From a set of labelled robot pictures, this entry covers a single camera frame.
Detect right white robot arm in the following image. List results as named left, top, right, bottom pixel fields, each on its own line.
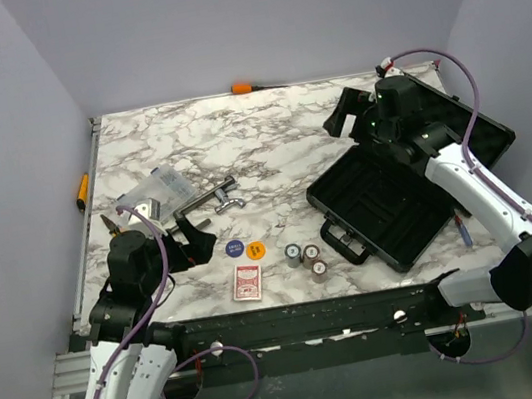
left=307, top=75, right=532, bottom=325

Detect chrome faucet tap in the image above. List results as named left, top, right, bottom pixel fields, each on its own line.
left=214, top=188, right=246, bottom=215

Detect blue poker chip stack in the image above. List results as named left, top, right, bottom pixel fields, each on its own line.
left=284, top=243, right=302, bottom=268

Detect orange big blind button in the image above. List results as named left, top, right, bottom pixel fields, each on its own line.
left=245, top=241, right=266, bottom=261

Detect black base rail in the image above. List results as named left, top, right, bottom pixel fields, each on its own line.
left=161, top=282, right=485, bottom=399

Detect clear plastic parts box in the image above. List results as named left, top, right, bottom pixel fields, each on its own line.
left=114, top=164, right=198, bottom=224

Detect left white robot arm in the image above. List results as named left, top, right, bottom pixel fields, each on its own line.
left=84, top=216, right=217, bottom=399

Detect red playing card deck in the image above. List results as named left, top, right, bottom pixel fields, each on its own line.
left=232, top=264, right=263, bottom=302

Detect yellow handled pliers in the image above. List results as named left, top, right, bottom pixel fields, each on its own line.
left=100, top=214, right=121, bottom=237

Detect blue small blind button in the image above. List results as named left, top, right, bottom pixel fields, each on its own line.
left=225, top=239, right=245, bottom=258

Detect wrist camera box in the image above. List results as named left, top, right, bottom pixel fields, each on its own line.
left=126, top=198, right=162, bottom=237
left=375, top=56, right=404, bottom=79

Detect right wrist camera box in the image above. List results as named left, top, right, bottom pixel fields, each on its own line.
left=375, top=56, right=404, bottom=79

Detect orange tool at left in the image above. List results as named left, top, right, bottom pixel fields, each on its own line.
left=75, top=173, right=89, bottom=213

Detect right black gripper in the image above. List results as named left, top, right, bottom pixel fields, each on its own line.
left=319, top=80, right=400, bottom=156

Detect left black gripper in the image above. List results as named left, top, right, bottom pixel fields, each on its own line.
left=134, top=211, right=224, bottom=293

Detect blue pen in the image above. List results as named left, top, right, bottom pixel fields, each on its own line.
left=454, top=215, right=474, bottom=248

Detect orange screwdriver at back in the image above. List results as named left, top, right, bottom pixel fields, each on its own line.
left=230, top=83, right=286, bottom=96

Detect brown poker chip stack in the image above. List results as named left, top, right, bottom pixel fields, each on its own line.
left=301, top=244, right=320, bottom=269

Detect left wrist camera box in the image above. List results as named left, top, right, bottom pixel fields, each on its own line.
left=126, top=198, right=162, bottom=237

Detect aluminium extrusion rail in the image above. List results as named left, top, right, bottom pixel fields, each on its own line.
left=52, top=350, right=91, bottom=397

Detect black poker set case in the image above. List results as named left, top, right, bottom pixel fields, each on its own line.
left=288, top=55, right=532, bottom=287

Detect grey metal clamp bar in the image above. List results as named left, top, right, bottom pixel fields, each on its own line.
left=174, top=175, right=237, bottom=220

